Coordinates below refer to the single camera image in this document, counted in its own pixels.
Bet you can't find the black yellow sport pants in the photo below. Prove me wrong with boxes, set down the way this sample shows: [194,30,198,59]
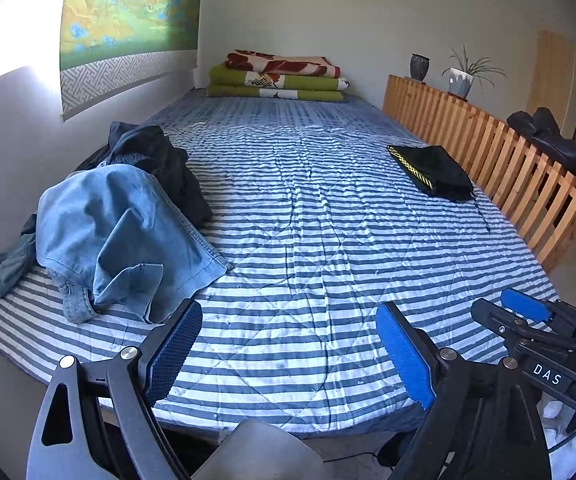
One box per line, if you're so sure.
[387,144,492,233]

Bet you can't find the white gloved hand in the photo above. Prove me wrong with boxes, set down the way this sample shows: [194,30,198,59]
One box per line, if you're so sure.
[537,393,576,479]

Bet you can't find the blue denim jacket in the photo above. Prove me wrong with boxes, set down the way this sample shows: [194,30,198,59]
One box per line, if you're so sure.
[35,164,229,324]

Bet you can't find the wooden door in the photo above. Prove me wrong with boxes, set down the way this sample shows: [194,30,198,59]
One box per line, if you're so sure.
[527,30,575,127]

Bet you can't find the potted spider plant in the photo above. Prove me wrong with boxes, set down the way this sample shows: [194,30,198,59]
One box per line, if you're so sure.
[442,46,506,101]

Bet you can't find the dark ceramic vase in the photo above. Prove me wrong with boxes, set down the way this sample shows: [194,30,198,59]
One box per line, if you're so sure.
[409,53,430,82]

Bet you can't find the dark crumpled garment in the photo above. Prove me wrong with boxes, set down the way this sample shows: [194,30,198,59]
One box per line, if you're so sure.
[0,120,214,298]

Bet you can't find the green folded blanket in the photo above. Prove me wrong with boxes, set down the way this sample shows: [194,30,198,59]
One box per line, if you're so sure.
[207,64,350,102]

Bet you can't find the red white folded blanket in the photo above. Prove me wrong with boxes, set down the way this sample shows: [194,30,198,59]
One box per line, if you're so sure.
[224,50,341,78]

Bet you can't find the wooden slatted bed rail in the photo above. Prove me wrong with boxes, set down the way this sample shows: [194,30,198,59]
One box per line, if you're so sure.
[382,75,576,273]

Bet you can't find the black floor cable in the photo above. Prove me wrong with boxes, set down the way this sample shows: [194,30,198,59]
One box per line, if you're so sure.
[322,450,385,466]

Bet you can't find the black jacket on rail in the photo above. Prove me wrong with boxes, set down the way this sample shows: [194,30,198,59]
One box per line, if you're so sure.
[507,107,576,177]

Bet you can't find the landscape wall tapestry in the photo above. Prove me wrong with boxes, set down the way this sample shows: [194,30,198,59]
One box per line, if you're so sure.
[59,0,200,118]

